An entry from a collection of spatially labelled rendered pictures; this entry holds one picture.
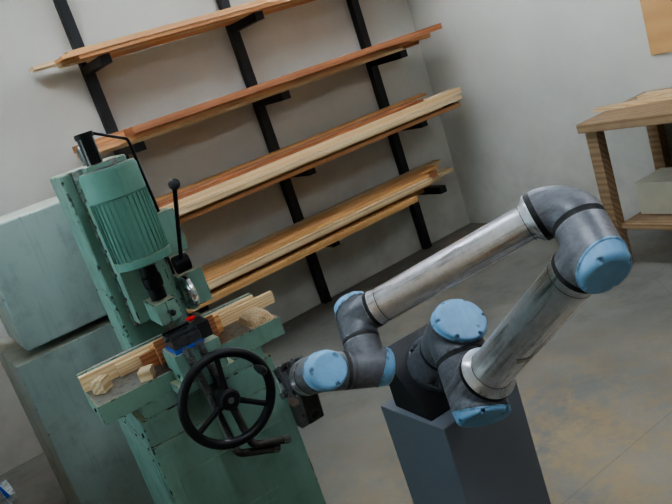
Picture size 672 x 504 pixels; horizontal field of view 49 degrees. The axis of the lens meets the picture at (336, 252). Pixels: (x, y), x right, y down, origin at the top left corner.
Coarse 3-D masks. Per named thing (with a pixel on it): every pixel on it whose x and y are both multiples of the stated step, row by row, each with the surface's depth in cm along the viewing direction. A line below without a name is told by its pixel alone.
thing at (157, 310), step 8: (168, 296) 228; (144, 304) 234; (152, 304) 225; (160, 304) 223; (168, 304) 224; (176, 304) 225; (152, 312) 228; (160, 312) 223; (176, 312) 225; (152, 320) 234; (160, 320) 223; (168, 320) 224
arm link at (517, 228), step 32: (544, 192) 156; (576, 192) 153; (512, 224) 159; (544, 224) 155; (448, 256) 165; (480, 256) 162; (384, 288) 172; (416, 288) 168; (352, 320) 174; (384, 320) 174
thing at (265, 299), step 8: (264, 296) 244; (272, 296) 245; (240, 304) 242; (248, 304) 241; (256, 304) 242; (264, 304) 244; (224, 312) 239; (232, 312) 239; (240, 312) 240; (224, 320) 237; (232, 320) 239; (144, 352) 225; (128, 360) 223; (136, 360) 224; (120, 368) 222; (128, 368) 223; (136, 368) 224; (120, 376) 222
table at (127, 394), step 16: (272, 320) 229; (224, 336) 228; (240, 336) 224; (256, 336) 226; (272, 336) 229; (160, 368) 218; (224, 368) 212; (128, 384) 214; (144, 384) 210; (160, 384) 213; (176, 384) 210; (192, 384) 207; (96, 400) 210; (112, 400) 206; (128, 400) 208; (144, 400) 211; (112, 416) 206
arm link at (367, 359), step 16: (368, 336) 171; (352, 352) 168; (368, 352) 169; (384, 352) 170; (352, 368) 165; (368, 368) 166; (384, 368) 167; (352, 384) 166; (368, 384) 168; (384, 384) 170
